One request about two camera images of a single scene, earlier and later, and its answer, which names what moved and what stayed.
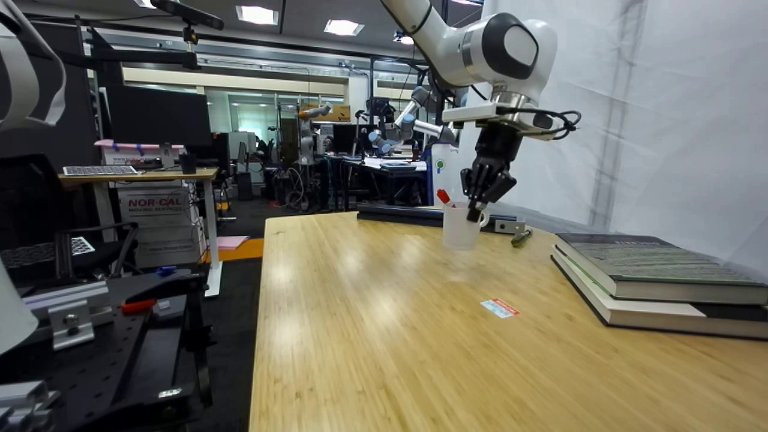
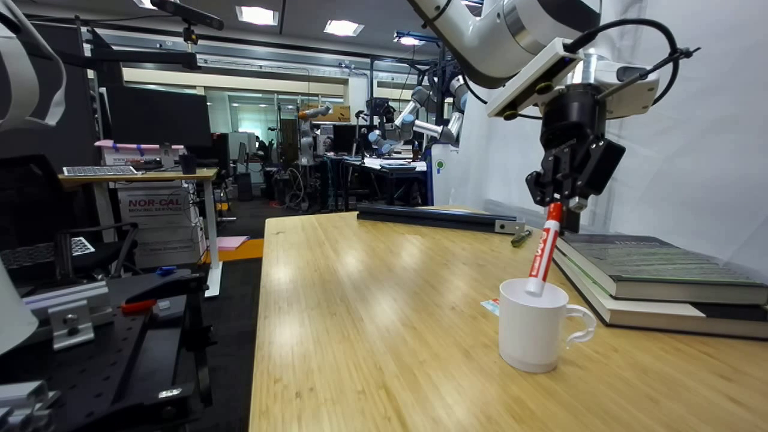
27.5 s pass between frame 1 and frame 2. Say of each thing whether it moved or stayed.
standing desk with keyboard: stayed
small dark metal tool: stayed
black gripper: moved
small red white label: stayed
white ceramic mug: moved
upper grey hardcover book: stayed
